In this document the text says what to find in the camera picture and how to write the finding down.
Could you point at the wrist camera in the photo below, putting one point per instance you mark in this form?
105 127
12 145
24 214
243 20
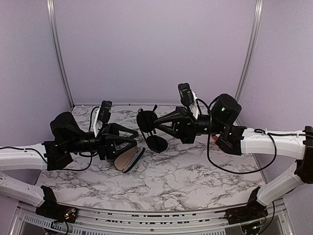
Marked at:
102 116
188 99

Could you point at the black glasses case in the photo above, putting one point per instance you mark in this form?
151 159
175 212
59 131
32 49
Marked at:
121 163

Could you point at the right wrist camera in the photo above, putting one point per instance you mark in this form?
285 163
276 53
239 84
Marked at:
188 99

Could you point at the aluminium frame post right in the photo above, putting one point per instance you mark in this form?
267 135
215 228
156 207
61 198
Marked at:
255 27

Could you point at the aluminium frame post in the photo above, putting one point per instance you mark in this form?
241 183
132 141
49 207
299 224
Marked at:
58 51
255 27

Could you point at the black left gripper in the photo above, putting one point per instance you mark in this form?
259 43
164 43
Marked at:
106 146

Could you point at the light blue cloth front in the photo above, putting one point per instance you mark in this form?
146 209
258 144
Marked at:
135 157

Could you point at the aluminium frame post left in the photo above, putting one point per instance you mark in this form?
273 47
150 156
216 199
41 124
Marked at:
58 51

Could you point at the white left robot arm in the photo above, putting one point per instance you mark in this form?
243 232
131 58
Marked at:
32 157

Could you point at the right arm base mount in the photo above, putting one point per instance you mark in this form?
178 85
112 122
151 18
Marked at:
252 210

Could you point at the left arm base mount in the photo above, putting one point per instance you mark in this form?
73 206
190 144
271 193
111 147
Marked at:
50 208

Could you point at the aluminium front rail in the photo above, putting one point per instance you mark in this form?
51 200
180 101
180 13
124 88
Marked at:
91 221

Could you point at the black rimless sunglasses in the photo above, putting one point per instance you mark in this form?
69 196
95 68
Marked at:
145 121

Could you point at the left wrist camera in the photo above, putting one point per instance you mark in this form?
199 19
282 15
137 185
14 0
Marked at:
102 116

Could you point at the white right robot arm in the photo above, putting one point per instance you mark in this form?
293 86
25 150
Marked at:
238 140

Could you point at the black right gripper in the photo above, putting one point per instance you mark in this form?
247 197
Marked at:
184 127

